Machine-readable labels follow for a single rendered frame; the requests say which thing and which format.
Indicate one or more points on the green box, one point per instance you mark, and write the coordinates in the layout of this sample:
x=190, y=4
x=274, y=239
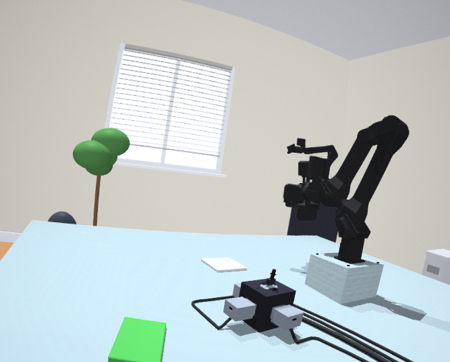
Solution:
x=138, y=340

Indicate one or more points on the white flat square pad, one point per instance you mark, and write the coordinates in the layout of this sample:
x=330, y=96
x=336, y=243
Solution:
x=224, y=264

